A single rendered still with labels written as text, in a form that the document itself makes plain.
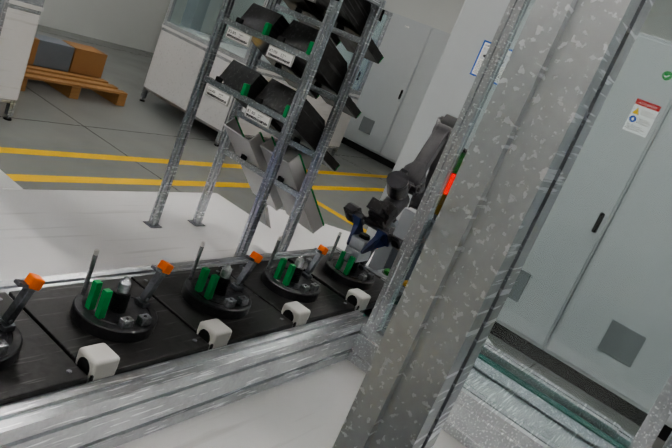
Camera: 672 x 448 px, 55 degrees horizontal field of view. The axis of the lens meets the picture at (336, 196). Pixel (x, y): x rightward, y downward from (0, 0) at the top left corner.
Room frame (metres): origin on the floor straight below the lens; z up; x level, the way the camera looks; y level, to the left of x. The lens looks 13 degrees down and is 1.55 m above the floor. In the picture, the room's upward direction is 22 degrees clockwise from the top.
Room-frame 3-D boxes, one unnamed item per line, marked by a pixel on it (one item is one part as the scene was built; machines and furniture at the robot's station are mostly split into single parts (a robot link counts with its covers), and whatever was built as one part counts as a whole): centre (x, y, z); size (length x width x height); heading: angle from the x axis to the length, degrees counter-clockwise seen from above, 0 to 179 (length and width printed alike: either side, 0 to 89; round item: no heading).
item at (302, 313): (1.40, 0.02, 1.01); 0.24 x 0.24 x 0.13; 59
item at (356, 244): (1.61, -0.10, 1.06); 0.08 x 0.04 x 0.07; 150
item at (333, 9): (1.70, 0.27, 1.26); 0.36 x 0.21 x 0.80; 59
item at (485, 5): (4.99, -0.79, 1.12); 0.80 x 0.54 x 2.25; 60
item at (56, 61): (6.31, 3.08, 0.20); 1.20 x 0.80 x 0.41; 150
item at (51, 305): (0.98, 0.27, 1.01); 0.24 x 0.24 x 0.13; 59
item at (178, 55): (7.85, 1.36, 1.13); 2.26 x 1.36 x 2.25; 150
